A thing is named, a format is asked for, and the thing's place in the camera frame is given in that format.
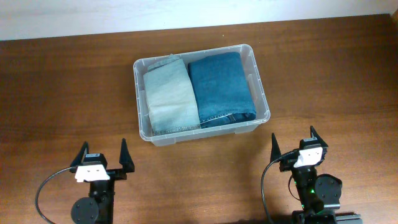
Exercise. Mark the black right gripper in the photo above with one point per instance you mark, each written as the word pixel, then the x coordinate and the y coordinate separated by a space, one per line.
pixel 288 164

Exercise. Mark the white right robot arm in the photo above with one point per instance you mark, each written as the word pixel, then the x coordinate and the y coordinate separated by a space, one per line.
pixel 319 194

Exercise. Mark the dark blue jeans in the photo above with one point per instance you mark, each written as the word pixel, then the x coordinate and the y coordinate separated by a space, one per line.
pixel 221 90

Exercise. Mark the light blue jeans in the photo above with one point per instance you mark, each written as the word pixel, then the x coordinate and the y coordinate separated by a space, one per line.
pixel 170 97

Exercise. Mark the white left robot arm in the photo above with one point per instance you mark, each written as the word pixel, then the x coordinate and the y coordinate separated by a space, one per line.
pixel 98 206

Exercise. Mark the clear plastic storage container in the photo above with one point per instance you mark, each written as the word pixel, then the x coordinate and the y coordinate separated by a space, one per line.
pixel 253 79

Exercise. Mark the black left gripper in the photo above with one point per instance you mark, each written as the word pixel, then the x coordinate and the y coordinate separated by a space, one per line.
pixel 127 160

